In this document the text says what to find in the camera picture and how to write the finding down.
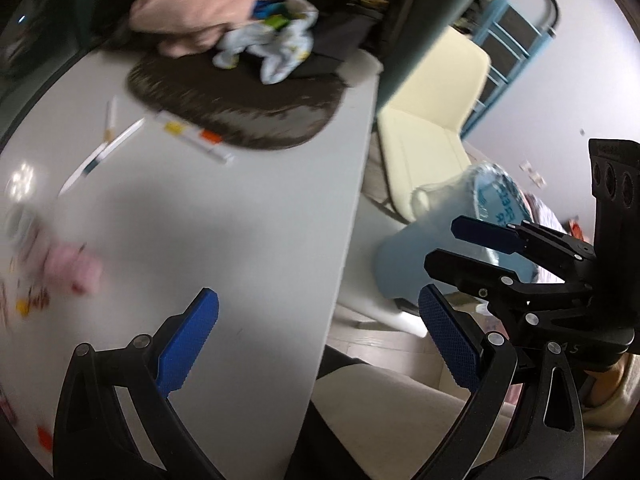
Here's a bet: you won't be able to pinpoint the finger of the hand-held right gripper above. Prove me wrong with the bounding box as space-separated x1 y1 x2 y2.
424 249 592 347
450 215 598 286

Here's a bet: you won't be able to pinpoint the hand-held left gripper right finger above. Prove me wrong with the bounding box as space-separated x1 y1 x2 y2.
415 284 586 480

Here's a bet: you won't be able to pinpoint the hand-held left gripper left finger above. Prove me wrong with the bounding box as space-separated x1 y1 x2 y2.
52 287 226 480

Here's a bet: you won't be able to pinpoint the blue bin with plastic liner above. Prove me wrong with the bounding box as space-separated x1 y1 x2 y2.
372 162 541 311

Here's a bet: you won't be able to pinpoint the person's right forearm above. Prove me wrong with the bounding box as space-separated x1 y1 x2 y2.
582 352 640 428

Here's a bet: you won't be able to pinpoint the patterned cloth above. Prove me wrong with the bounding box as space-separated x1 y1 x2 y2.
520 195 571 236

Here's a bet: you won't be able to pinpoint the person's leg in light trousers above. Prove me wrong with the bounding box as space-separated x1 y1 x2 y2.
310 362 521 480

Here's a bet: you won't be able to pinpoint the cream chair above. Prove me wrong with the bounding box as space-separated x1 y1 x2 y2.
376 27 492 223

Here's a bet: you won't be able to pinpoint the colourful wrapper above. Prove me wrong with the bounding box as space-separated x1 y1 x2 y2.
0 280 51 318

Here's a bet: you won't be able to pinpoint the white pen with teal band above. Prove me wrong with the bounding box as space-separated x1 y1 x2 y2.
57 142 111 197

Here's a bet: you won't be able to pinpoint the long white strip orange labels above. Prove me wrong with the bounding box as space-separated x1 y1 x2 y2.
152 110 235 166

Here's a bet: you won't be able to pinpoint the white paper stick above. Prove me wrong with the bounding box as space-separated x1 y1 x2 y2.
102 95 121 143
97 117 147 158

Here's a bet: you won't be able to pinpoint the dark brown furry mat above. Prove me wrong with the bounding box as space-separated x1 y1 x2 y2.
125 50 348 152

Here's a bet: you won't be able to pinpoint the dark cloth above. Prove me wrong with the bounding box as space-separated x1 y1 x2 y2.
300 0 401 76

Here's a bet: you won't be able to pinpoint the white and blue printed cloth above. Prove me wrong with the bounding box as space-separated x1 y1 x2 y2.
214 0 320 86

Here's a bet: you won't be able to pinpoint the pink cloth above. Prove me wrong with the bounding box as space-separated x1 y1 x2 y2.
129 0 261 58

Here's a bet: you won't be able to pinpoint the white wall socket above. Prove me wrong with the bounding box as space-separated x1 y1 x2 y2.
520 160 548 188

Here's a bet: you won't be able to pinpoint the blue metal frame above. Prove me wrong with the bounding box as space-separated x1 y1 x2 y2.
470 0 558 111

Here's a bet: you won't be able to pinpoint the dark green post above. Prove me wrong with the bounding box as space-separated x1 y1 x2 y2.
375 0 506 106

